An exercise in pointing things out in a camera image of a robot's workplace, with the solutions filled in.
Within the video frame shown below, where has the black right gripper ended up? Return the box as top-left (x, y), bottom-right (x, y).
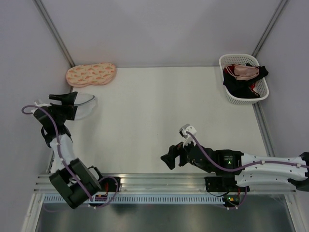
top-left (160, 135), bottom-right (196, 170)

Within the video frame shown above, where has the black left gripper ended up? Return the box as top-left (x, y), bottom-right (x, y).
top-left (48, 93), bottom-right (78, 125)

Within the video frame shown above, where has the round white mesh laundry bag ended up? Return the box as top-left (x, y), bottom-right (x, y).
top-left (73, 92), bottom-right (98, 120)

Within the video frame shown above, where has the pink bra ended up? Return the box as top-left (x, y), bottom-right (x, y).
top-left (224, 64), bottom-right (259, 81)

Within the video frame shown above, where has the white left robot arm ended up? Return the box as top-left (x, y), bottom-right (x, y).
top-left (32, 92), bottom-right (105, 209)

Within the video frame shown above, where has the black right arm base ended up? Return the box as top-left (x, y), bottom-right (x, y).
top-left (204, 176), bottom-right (238, 193)

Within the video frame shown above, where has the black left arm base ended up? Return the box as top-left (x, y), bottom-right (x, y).
top-left (98, 176), bottom-right (121, 193)

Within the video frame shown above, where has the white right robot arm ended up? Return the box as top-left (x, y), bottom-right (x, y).
top-left (161, 143), bottom-right (309, 192)

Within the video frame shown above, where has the pink patterned bra case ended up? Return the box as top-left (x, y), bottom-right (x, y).
top-left (66, 62), bottom-right (117, 87)

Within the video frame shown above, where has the black underwear garment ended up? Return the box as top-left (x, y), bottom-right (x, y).
top-left (223, 63), bottom-right (268, 99)

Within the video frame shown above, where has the white plastic basket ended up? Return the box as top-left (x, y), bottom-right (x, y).
top-left (219, 54), bottom-right (269, 105)

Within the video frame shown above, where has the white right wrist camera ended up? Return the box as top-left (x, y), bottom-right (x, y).
top-left (179, 124), bottom-right (197, 147)

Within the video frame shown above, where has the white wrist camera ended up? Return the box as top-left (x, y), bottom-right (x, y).
top-left (179, 124), bottom-right (197, 147)
top-left (34, 100), bottom-right (51, 107)

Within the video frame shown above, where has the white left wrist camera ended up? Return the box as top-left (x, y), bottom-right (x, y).
top-left (34, 100), bottom-right (51, 107)

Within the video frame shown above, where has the aluminium mounting rail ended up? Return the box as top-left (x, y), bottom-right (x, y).
top-left (33, 173), bottom-right (297, 194)

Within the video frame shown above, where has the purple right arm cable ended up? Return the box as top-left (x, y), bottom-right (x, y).
top-left (185, 130), bottom-right (309, 172)

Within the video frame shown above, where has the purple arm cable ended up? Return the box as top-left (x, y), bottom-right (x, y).
top-left (185, 130), bottom-right (309, 172)
top-left (22, 105), bottom-right (97, 201)

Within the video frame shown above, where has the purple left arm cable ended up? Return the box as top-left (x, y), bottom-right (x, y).
top-left (22, 105), bottom-right (97, 201)

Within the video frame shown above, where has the white slotted cable duct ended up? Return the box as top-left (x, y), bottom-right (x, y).
top-left (43, 194), bottom-right (224, 204)

